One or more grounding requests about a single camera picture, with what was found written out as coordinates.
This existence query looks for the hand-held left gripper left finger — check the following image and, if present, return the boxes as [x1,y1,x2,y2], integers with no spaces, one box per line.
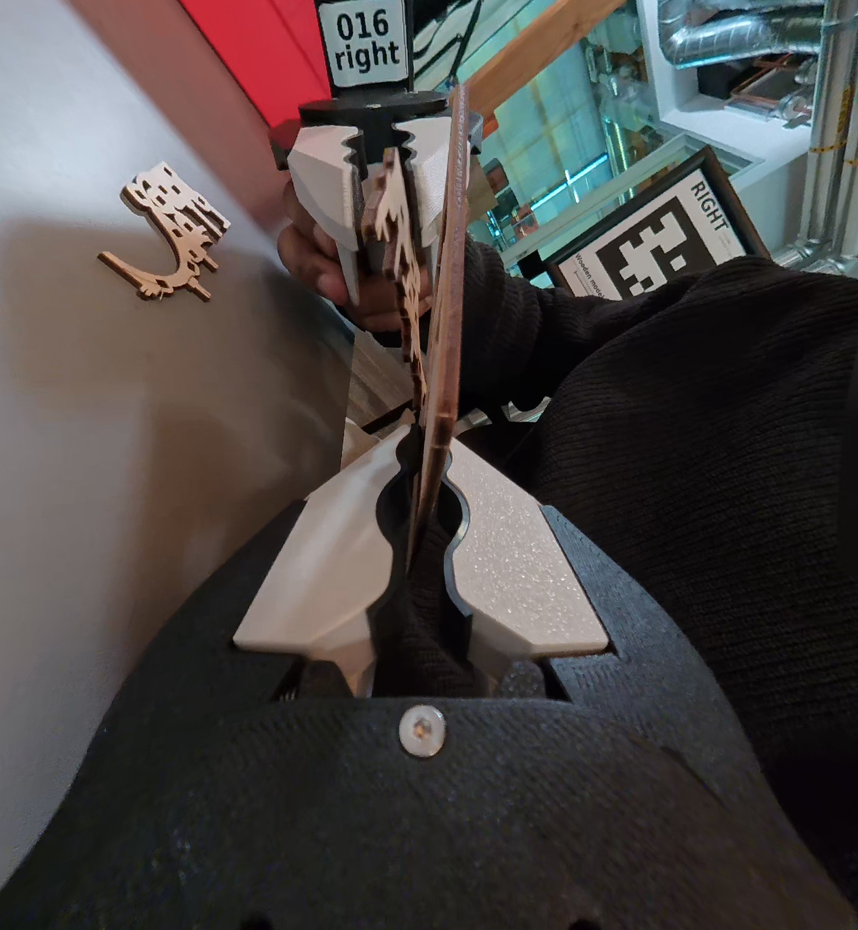
[233,423,421,697]

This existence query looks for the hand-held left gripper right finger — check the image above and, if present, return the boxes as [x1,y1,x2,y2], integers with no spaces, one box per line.
[437,438,611,680]

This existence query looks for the silver vertical pipes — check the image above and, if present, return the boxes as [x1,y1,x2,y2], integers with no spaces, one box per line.
[778,0,858,273]

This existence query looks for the person's right hand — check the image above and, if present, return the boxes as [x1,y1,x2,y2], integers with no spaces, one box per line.
[278,185,415,350]

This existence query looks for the wooden handrail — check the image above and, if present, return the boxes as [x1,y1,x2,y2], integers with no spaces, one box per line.
[454,0,629,117]

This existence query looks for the wooden puzzle sheet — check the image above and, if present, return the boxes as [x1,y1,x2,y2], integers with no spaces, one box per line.
[406,82,482,571]

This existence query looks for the wooden cut-out puzzle piece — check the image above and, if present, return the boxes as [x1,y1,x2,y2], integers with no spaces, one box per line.
[96,161,232,303]

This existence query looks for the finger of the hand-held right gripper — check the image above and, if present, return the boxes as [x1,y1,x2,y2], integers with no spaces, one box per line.
[391,118,455,244]
[287,124,369,251]

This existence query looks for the silver ventilation duct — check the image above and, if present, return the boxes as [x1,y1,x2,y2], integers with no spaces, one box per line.
[657,0,829,70]

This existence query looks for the person's black clothing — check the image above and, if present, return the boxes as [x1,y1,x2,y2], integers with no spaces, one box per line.
[400,254,858,930]

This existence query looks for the long jagged wooden puzzle piece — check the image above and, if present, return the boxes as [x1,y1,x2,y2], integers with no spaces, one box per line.
[359,145,433,419]

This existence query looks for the person's right forearm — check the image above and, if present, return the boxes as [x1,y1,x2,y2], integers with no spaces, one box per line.
[429,240,764,466]

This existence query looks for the red plastic bin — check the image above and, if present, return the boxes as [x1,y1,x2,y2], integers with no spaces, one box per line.
[178,0,335,146]

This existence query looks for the black framed marker sign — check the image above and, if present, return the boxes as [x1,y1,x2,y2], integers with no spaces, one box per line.
[545,145,771,302]

